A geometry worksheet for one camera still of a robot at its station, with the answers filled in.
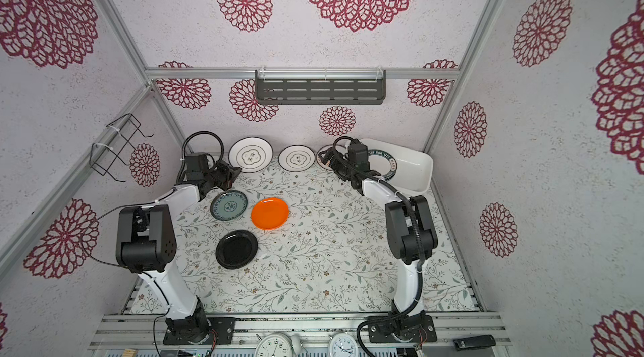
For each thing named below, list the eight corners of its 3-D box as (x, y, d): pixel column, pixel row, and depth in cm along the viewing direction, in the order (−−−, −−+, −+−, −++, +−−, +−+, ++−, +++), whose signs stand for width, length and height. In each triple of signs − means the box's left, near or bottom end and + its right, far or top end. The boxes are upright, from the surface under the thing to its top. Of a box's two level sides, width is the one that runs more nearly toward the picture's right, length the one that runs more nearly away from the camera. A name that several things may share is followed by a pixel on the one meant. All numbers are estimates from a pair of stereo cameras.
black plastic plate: (214, 268, 88) (211, 265, 86) (223, 233, 97) (221, 230, 94) (254, 268, 88) (252, 265, 86) (260, 233, 97) (258, 230, 94)
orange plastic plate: (249, 230, 97) (248, 227, 96) (255, 200, 106) (254, 197, 105) (287, 230, 98) (286, 227, 96) (290, 200, 106) (289, 197, 105)
